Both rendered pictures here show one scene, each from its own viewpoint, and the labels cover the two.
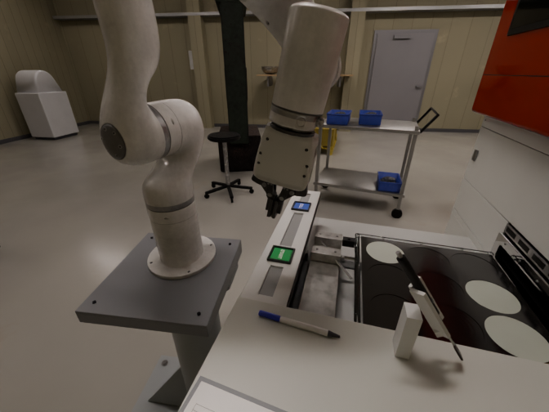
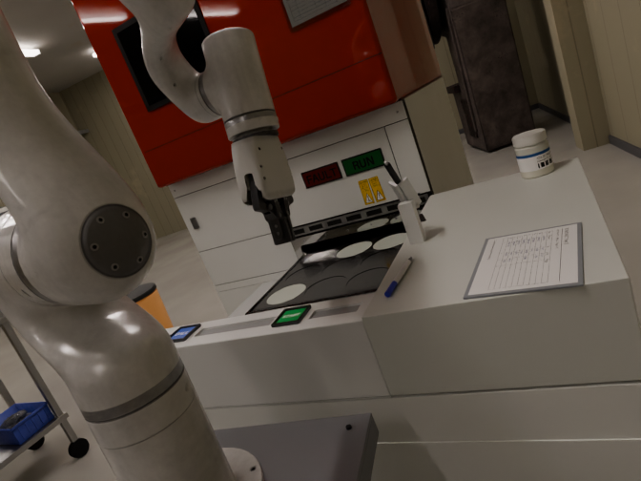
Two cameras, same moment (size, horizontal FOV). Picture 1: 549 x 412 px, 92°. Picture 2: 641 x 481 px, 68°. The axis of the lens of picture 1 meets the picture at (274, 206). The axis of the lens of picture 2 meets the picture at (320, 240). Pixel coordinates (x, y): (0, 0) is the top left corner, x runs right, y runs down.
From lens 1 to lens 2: 0.77 m
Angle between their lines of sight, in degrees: 72
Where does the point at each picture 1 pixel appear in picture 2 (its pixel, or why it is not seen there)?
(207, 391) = (476, 289)
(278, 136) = (265, 141)
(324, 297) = not seen: hidden behind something
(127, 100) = (100, 161)
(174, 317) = (353, 454)
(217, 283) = (289, 428)
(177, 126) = not seen: hidden behind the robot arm
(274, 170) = (277, 178)
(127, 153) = (153, 243)
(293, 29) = (241, 45)
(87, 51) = not seen: outside the picture
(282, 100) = (260, 102)
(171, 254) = (219, 468)
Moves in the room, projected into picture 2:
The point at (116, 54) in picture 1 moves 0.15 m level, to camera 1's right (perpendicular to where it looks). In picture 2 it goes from (29, 98) to (113, 95)
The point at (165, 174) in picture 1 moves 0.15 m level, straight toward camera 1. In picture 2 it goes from (124, 321) to (245, 267)
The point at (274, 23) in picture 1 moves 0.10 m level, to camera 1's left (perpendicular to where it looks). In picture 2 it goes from (166, 57) to (134, 53)
